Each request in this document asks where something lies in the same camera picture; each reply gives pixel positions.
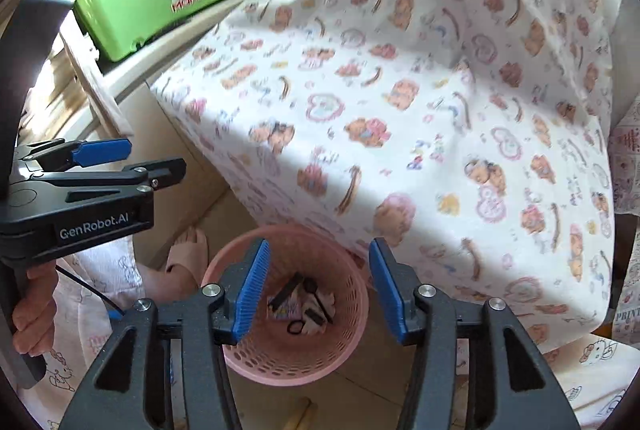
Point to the white shelf unit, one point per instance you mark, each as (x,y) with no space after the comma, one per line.
(145,65)

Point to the stack of old books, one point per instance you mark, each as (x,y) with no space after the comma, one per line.
(60,95)

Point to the pink plastic basket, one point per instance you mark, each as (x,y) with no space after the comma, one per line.
(280,360)

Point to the black plastic spoon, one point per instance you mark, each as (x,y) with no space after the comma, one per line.
(317,297)

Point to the person's foot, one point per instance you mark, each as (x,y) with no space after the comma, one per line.
(187,255)

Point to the bear print bed sheet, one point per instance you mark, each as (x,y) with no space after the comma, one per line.
(400,110)

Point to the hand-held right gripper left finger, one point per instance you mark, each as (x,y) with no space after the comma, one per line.
(252,290)

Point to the person's left hand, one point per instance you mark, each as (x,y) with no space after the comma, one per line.
(35,310)

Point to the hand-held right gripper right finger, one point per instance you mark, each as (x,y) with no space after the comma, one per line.
(387,290)

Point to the person's printed pyjama leg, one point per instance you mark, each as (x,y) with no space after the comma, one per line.
(100,275)
(590,370)

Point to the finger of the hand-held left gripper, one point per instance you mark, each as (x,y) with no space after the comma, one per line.
(165,170)
(100,153)

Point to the colourful tissue pack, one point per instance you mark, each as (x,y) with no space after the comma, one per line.
(290,310)

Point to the black packet strip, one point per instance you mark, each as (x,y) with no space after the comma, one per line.
(286,292)

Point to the wooden slat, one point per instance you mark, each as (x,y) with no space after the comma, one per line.
(95,80)

